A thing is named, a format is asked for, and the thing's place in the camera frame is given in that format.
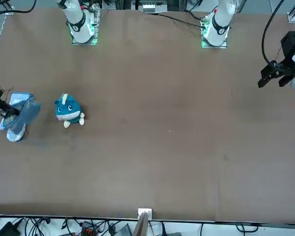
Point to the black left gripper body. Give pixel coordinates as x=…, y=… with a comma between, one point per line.
x=288, y=49

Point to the blue cloud-print oven mitt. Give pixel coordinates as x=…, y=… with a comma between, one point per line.
x=14, y=136
x=29, y=113

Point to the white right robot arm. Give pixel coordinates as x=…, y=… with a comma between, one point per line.
x=76, y=14

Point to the small blue plush doll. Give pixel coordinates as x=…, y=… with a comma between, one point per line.
x=67, y=110

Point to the large black device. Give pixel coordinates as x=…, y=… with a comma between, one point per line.
x=8, y=228

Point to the white power strip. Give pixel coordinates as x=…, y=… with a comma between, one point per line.
x=148, y=8

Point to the black and orange connector box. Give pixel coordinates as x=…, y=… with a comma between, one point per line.
x=89, y=229

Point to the aluminium frame post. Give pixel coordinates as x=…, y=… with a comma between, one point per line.
x=145, y=211

